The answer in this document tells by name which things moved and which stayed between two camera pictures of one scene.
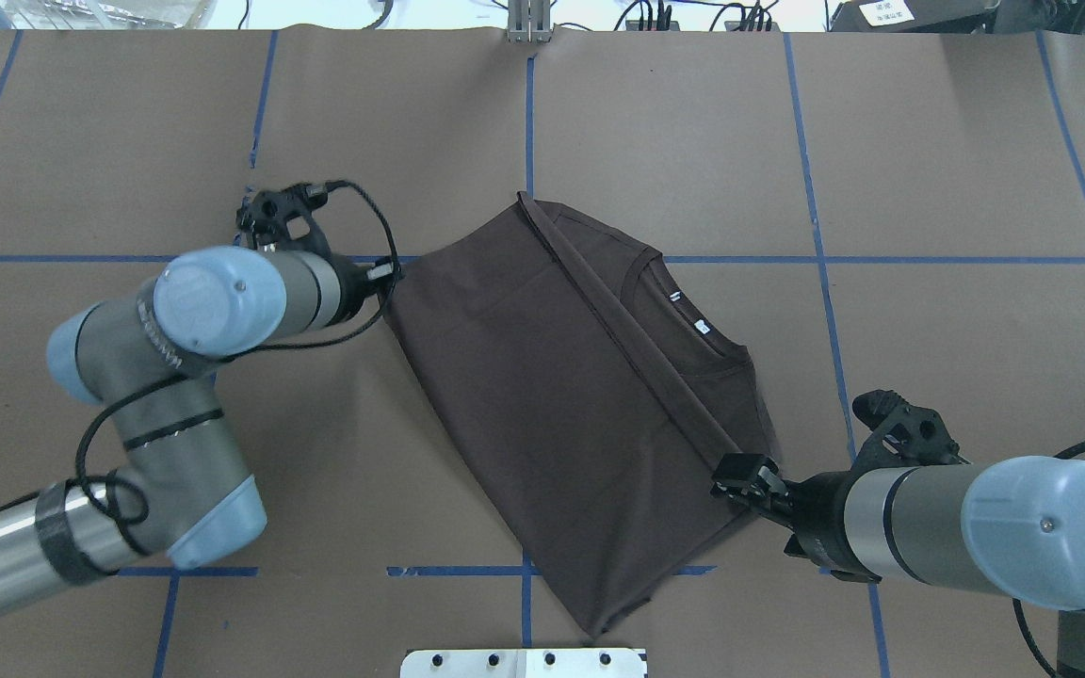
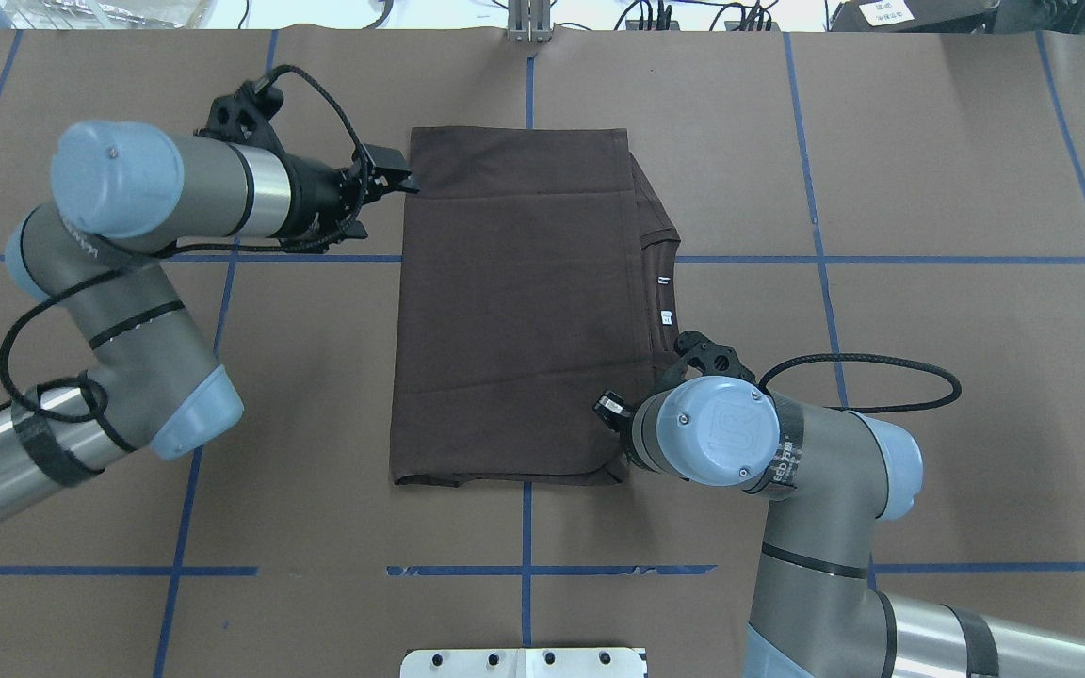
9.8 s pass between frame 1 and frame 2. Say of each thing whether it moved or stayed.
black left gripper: moved
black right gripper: moved
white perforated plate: stayed
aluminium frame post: stayed
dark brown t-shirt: moved
